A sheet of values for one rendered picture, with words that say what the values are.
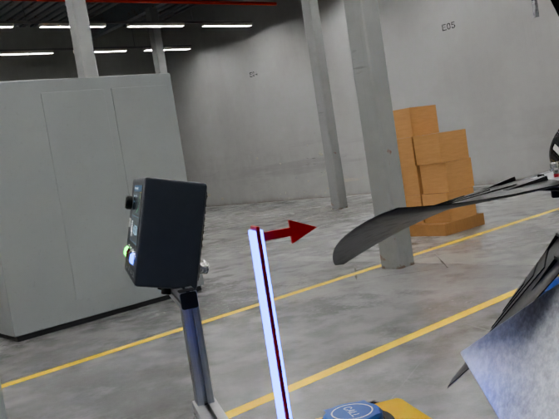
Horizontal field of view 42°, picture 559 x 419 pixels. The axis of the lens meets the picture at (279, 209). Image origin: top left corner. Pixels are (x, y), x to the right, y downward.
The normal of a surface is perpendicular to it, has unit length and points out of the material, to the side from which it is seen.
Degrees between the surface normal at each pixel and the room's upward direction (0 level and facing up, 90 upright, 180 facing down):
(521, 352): 55
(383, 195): 90
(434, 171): 90
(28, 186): 90
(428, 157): 90
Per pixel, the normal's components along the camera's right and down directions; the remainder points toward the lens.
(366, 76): -0.75, 0.16
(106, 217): 0.64, -0.04
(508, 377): -0.59, -0.44
